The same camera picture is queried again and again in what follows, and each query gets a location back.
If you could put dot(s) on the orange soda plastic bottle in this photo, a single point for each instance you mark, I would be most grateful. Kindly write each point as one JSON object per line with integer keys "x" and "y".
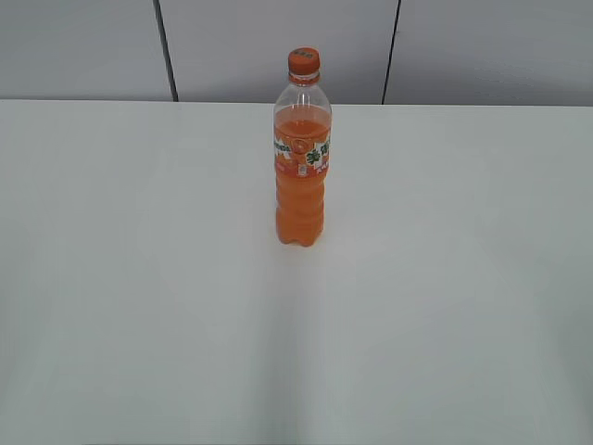
{"x": 302, "y": 123}

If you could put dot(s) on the orange bottle cap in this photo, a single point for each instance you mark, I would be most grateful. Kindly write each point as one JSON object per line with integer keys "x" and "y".
{"x": 304, "y": 61}

